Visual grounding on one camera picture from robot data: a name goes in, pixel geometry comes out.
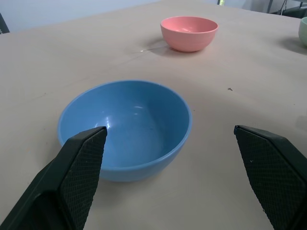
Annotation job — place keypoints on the green plastic bowl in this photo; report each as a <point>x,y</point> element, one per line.
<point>303,32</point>

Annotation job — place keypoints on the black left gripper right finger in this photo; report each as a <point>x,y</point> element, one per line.
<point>271,167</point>

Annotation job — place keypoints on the dark metal furniture frame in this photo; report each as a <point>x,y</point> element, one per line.
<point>275,6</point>

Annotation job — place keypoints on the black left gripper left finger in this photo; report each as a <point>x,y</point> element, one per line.
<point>72,177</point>

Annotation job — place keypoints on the blue plastic bowl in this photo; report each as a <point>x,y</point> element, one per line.
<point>144,124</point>

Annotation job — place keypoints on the red plastic bowl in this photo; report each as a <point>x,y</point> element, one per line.
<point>189,31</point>

